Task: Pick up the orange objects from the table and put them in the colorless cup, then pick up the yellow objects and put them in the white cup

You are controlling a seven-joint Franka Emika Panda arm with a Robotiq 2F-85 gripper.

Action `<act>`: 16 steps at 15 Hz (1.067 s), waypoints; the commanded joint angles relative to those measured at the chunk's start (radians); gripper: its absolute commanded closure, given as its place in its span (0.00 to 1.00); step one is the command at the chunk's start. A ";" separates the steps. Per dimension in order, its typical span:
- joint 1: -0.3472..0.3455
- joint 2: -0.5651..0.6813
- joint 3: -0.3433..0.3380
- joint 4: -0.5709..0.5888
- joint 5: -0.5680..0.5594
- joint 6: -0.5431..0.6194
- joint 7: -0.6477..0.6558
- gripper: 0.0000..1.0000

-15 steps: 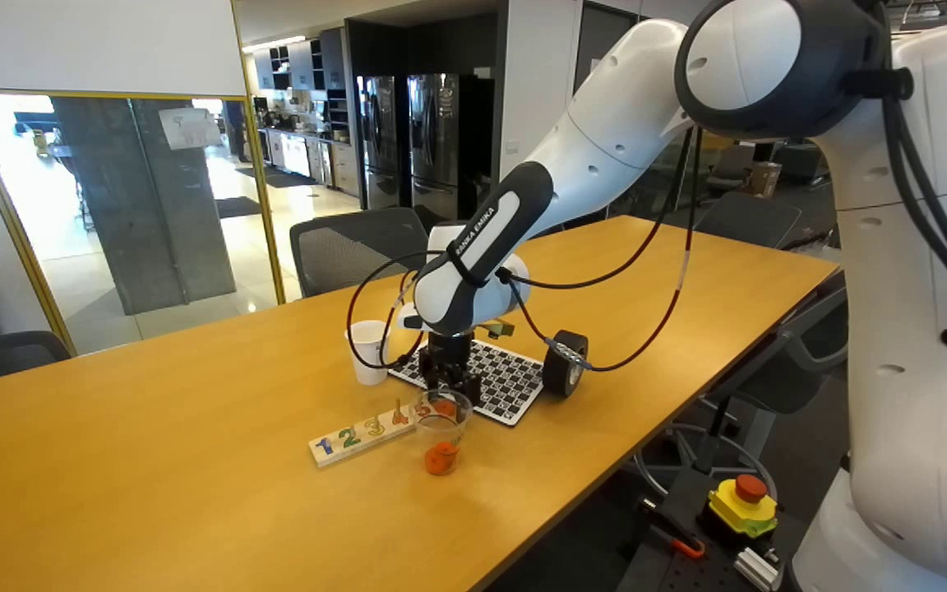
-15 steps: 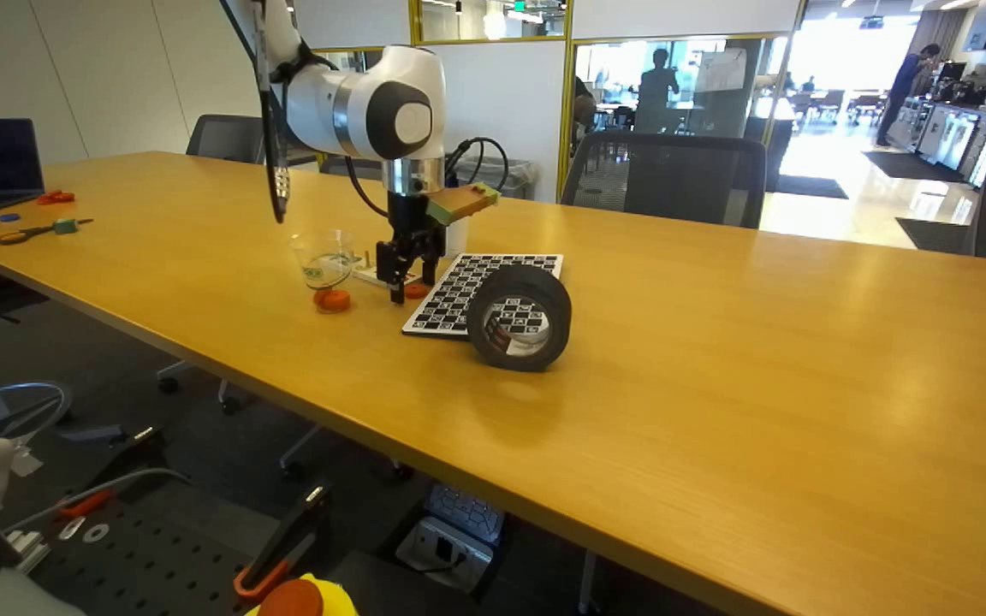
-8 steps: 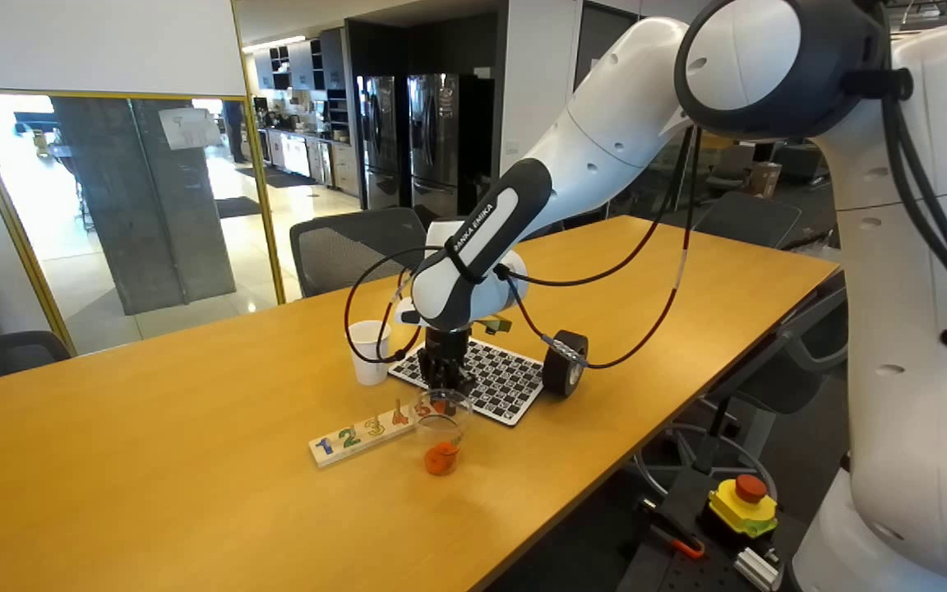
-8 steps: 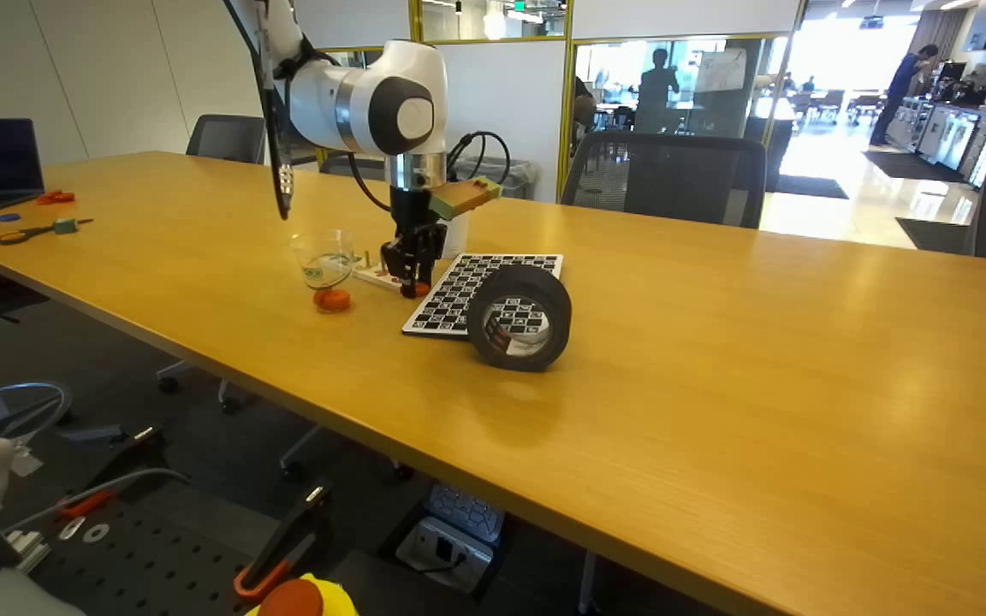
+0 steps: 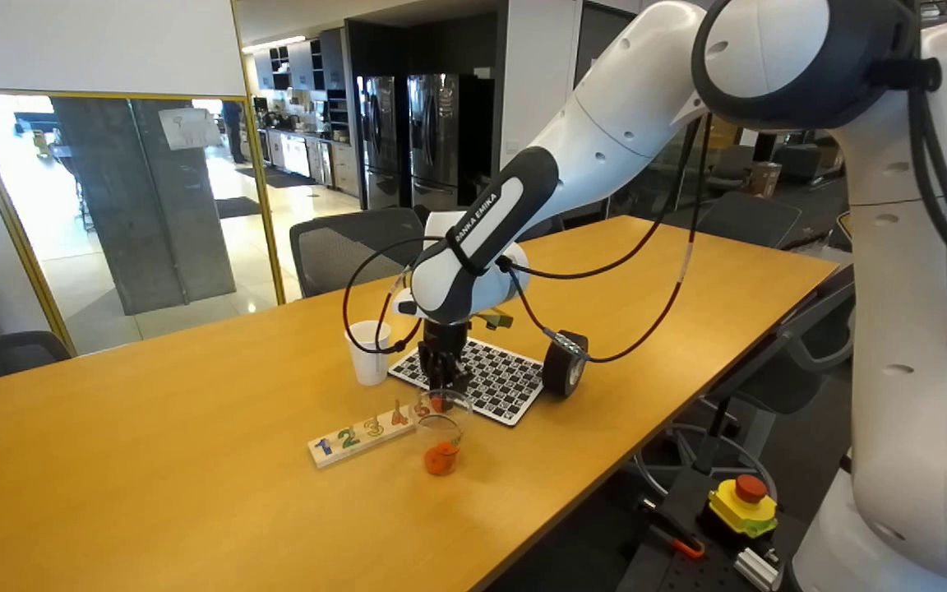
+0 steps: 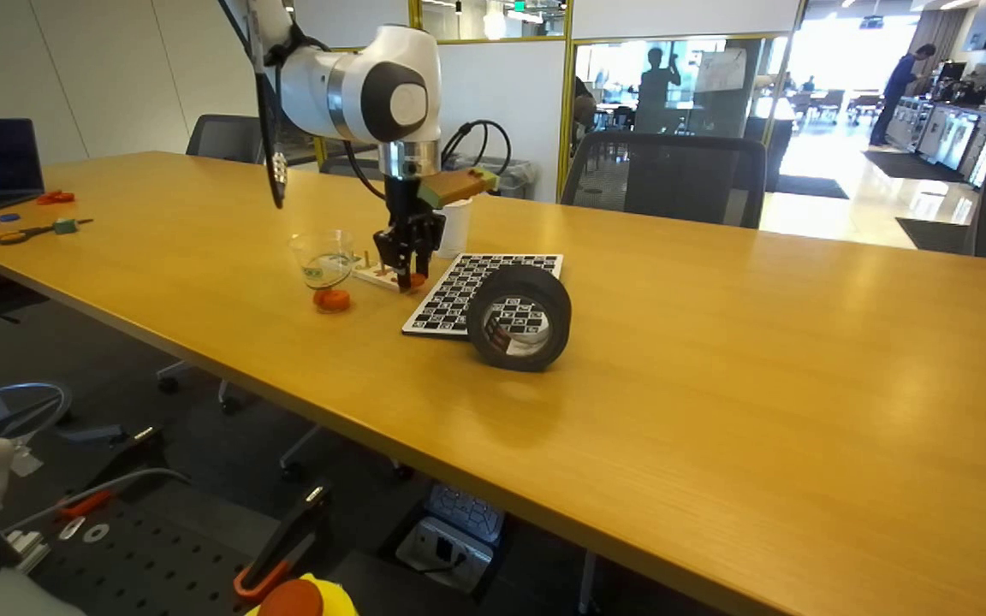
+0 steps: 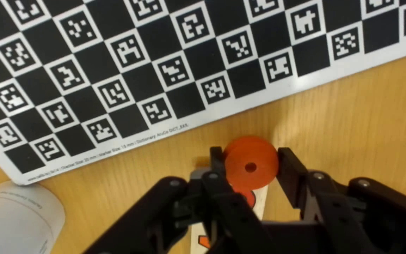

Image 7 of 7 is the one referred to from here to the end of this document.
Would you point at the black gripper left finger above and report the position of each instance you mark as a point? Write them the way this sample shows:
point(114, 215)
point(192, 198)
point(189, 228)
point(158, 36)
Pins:
point(163, 214)

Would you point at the orange disc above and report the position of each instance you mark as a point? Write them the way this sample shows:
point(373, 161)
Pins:
point(249, 163)

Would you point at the wooden number peg board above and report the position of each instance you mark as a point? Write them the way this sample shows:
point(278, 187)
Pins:
point(254, 202)

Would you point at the white plastic cup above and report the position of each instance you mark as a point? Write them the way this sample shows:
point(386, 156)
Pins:
point(31, 219)

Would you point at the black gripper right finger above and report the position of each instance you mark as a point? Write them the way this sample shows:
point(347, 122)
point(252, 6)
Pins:
point(364, 216)

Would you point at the checkered calibration board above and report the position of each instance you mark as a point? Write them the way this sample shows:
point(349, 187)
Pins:
point(87, 80)

